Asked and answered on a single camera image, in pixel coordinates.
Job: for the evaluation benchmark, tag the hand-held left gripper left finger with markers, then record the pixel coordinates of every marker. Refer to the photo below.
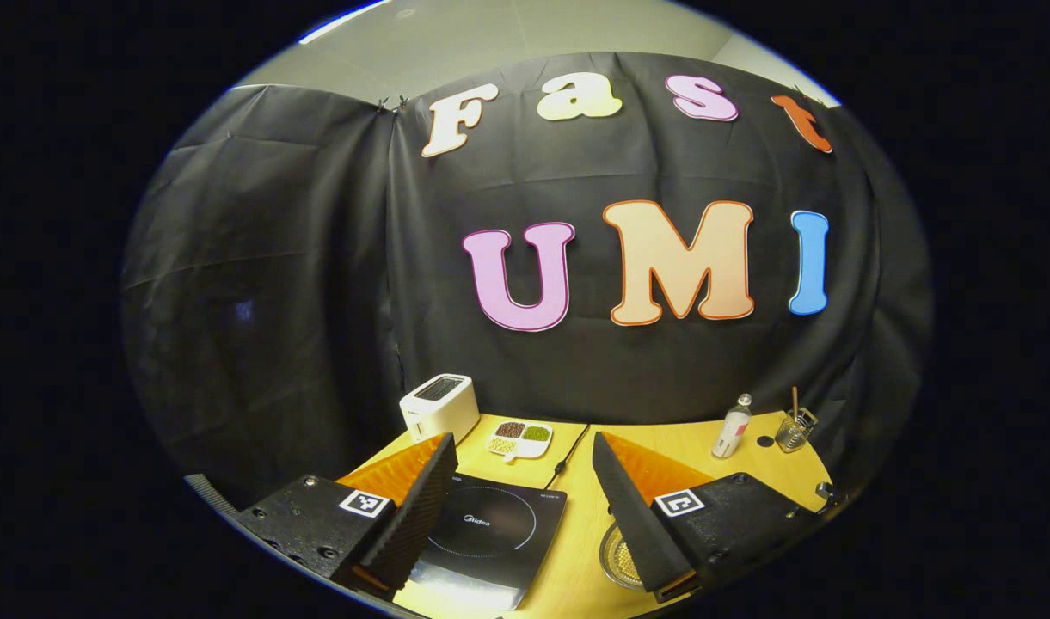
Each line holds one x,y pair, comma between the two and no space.
417,516

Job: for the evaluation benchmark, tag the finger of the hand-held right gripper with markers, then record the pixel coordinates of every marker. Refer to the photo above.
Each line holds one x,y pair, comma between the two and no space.
828,493

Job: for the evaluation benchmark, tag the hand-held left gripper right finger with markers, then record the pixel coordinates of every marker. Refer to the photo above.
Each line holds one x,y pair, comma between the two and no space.
632,516

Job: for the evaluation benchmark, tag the heap of yellow beans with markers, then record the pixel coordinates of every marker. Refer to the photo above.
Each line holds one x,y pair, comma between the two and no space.
628,563

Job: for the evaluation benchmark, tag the black induction cooktop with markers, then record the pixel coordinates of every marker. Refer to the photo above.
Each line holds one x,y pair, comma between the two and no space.
499,533

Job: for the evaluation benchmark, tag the clear glass cup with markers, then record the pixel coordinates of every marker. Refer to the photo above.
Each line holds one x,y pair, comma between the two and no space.
793,434

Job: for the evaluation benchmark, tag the thin wooden stick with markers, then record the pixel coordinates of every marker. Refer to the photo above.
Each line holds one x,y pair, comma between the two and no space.
795,400

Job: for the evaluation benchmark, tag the white toaster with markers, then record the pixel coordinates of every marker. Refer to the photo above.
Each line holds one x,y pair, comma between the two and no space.
439,408

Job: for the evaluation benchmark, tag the small white bottle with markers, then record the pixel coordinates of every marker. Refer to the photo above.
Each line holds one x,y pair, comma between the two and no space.
733,428

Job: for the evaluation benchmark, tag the white divided bean dish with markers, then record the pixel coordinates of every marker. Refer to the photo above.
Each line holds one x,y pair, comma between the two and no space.
520,438

